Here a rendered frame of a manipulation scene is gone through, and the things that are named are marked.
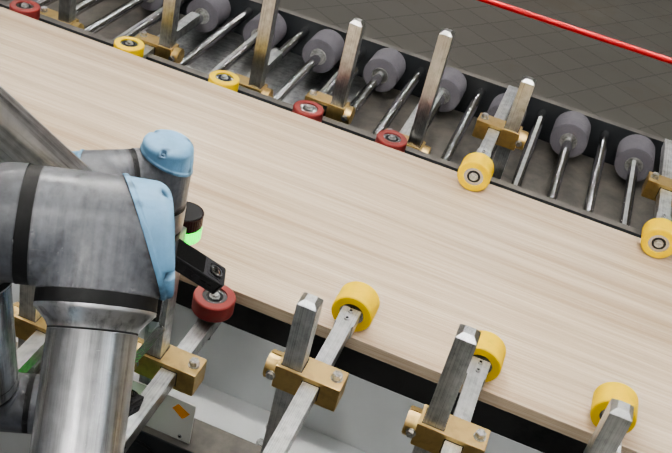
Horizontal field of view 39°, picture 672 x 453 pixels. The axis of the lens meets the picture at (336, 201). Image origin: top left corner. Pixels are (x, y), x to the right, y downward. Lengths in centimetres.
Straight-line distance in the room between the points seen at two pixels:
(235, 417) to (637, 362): 81
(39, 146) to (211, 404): 98
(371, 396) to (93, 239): 108
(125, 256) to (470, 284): 121
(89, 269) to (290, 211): 121
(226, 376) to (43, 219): 114
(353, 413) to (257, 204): 49
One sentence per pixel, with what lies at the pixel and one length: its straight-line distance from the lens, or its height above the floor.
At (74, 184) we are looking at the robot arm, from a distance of 92.
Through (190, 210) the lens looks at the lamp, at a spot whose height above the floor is 115.
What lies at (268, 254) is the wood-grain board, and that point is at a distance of 194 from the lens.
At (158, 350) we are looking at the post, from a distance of 171.
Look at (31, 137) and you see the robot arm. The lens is 114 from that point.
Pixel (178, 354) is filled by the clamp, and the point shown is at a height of 87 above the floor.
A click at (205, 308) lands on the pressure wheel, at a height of 90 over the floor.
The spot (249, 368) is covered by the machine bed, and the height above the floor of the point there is 71.
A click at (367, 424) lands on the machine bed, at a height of 69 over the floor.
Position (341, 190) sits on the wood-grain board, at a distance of 218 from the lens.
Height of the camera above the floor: 208
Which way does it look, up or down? 34 degrees down
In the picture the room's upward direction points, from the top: 14 degrees clockwise
